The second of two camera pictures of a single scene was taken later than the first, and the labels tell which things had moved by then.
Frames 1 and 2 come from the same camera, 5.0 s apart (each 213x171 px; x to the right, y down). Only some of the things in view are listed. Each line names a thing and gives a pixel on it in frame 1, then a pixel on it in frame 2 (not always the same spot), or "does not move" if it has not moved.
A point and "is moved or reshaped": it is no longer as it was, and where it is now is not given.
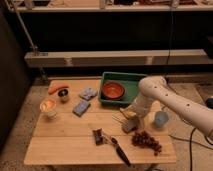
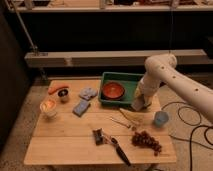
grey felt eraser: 131,124 is moved or reshaped
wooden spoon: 126,112 does not move
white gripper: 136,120 -> 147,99
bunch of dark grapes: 143,139 does not move
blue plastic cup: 160,118 does not move
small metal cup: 63,94 does not move
